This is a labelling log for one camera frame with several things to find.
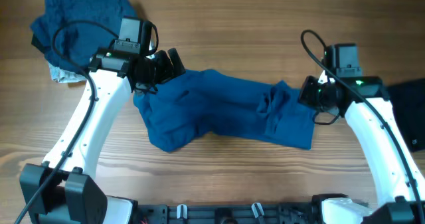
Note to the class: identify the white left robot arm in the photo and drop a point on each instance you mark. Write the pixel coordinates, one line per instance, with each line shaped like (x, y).
(62, 189)

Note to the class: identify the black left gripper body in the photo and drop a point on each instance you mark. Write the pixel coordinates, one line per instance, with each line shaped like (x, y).
(151, 76)

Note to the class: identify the black garment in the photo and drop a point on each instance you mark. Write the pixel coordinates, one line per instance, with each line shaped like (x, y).
(408, 106)

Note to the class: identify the blue polo shirt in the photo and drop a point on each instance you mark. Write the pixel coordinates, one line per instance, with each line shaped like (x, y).
(199, 102)

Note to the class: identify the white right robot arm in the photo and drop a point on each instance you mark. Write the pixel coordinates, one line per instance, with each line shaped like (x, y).
(365, 105)

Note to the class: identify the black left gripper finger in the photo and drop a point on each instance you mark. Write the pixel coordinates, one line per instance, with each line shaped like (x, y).
(164, 67)
(178, 67)

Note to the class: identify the grey white folded garment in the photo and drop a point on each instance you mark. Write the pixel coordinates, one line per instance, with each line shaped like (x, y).
(64, 76)

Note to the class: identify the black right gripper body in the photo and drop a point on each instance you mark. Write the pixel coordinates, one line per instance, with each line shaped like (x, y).
(314, 93)

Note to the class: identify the dark blue folded garment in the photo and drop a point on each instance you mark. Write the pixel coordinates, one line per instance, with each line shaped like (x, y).
(86, 26)

